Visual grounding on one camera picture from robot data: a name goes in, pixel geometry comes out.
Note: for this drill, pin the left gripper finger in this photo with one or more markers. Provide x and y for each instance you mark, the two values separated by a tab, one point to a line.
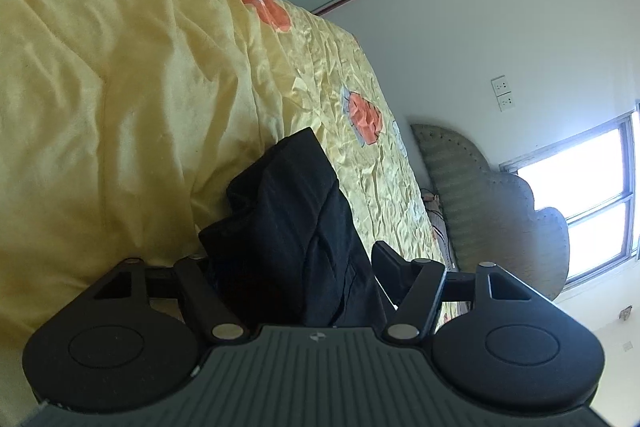
394	273

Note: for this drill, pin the black pants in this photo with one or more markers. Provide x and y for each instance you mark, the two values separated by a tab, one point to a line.
289	253

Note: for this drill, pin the striped pillow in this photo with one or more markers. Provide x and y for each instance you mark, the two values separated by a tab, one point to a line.
435	214

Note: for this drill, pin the green upholstered headboard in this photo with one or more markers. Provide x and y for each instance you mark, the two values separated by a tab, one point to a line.
491	215

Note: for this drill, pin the yellow floral quilt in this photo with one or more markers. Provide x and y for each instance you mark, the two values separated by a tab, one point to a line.
123	122

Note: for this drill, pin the white wall socket pair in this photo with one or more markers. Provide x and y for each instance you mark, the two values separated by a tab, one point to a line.
503	93

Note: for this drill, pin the window with grey frame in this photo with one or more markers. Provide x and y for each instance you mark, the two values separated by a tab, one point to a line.
592	178

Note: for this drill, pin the small wall hook ornament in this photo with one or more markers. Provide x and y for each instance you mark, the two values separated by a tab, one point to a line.
625	313

